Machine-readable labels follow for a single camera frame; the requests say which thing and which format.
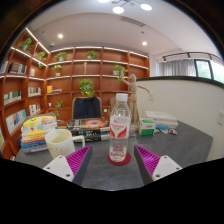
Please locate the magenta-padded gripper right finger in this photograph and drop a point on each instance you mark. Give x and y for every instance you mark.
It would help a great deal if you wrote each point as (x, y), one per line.
(164, 166)

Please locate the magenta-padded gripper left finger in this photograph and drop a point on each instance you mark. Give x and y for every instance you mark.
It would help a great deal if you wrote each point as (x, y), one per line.
(61, 166)

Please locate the clear plastic water bottle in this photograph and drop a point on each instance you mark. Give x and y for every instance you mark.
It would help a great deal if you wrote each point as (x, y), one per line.
(119, 133)

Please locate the cream white mug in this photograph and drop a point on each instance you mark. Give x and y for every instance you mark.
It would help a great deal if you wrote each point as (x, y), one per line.
(60, 143)

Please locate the stack of colourful books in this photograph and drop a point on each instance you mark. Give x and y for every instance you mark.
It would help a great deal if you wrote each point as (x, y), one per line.
(36, 133)

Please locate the small green white box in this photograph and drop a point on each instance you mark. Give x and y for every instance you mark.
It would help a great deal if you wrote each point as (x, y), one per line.
(146, 127)

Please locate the stack of dark books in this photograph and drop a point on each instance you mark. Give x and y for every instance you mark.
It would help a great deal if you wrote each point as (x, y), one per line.
(88, 128)

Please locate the stack of white boxes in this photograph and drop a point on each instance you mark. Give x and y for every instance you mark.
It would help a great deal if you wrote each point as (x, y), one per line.
(163, 119)

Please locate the flat round red coaster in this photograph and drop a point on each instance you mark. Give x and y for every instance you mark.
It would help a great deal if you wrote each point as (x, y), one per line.
(111, 161)

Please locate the black office chair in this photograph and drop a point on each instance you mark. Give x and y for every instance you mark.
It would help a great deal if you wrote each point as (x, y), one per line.
(86, 108)

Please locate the wooden artist mannequin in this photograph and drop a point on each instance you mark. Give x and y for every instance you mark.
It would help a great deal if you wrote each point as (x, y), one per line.
(134, 100)

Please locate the tan brown board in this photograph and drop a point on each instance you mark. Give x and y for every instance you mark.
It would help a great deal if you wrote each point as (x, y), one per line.
(112, 105)

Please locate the grey white curtain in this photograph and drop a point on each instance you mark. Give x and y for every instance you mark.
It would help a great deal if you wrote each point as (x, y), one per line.
(178, 68)

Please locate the black framed window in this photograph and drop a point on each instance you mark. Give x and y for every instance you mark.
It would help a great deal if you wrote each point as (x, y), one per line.
(211, 70)

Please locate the recessed round ceiling light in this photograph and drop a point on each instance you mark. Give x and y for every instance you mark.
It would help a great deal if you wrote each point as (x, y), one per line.
(60, 35)
(144, 43)

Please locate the branched ceiling lamp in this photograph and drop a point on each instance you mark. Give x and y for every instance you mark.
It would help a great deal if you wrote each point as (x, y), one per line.
(118, 9)

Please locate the white wall switch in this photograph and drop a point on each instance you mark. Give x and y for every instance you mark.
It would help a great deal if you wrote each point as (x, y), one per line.
(151, 97)

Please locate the wooden wall shelf unit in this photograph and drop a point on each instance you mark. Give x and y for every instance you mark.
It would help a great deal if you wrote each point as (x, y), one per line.
(70, 80)

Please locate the black track light rail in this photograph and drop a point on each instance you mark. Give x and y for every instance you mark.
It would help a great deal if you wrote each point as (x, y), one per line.
(190, 55)

